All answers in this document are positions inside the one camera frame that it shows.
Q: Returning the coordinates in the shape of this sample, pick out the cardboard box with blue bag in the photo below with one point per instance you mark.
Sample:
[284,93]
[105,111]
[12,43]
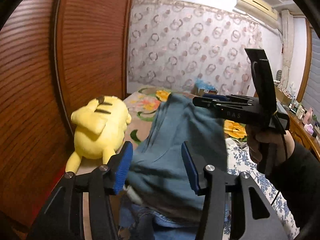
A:
[201,87]

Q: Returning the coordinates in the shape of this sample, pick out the toiletry bottles on sideboard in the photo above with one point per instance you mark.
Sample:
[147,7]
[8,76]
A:
[303,114]

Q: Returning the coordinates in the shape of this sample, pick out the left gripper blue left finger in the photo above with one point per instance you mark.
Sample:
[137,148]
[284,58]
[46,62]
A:
[119,165]

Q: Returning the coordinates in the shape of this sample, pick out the brown louvered wardrobe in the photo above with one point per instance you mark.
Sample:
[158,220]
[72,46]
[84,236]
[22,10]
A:
[56,55]

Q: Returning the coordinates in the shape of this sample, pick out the person's right hand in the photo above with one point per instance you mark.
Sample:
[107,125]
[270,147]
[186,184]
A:
[257,137]

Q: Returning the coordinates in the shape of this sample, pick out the folded blue denim jeans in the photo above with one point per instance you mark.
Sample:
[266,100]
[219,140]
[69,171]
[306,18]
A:
[140,222]

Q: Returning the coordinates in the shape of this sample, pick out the person's right black sleeve forearm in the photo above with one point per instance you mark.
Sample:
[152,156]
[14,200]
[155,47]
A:
[296,176]

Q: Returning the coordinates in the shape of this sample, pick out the blue floral white bed sheet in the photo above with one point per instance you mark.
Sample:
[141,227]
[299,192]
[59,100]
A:
[238,160]

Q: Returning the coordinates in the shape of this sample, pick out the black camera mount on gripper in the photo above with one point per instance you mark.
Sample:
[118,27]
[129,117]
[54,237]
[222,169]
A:
[263,81]

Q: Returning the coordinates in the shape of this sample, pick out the cardboard box on sideboard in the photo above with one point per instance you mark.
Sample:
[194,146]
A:
[283,96]

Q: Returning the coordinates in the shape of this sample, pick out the beige side drape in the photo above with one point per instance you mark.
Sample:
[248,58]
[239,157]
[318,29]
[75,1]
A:
[288,44]

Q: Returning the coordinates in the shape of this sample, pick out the beige wall air conditioner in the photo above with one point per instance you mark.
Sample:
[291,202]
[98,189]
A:
[261,10]

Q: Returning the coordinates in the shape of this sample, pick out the grey window blind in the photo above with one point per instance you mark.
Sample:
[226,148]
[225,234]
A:
[311,95]

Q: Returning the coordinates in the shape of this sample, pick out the circle-patterned sheer curtain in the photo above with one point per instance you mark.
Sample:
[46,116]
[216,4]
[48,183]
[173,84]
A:
[173,44]

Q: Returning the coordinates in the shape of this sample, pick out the pink tissue pack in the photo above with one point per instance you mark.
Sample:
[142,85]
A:
[308,128]

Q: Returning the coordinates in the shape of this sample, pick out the blue-grey shorts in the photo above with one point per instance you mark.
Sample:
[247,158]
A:
[157,172]

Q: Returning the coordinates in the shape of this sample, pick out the yellow Pikachu plush toy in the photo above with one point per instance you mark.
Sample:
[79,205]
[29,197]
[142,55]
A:
[100,130]

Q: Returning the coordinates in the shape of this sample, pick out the blue finger of the right gripper side view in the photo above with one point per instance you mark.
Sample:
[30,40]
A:
[216,97]

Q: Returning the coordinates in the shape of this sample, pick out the wooden sideboard cabinet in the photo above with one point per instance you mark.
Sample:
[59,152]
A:
[301,135]

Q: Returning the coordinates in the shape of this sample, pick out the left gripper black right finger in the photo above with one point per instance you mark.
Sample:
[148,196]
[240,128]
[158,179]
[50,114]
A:
[194,165]

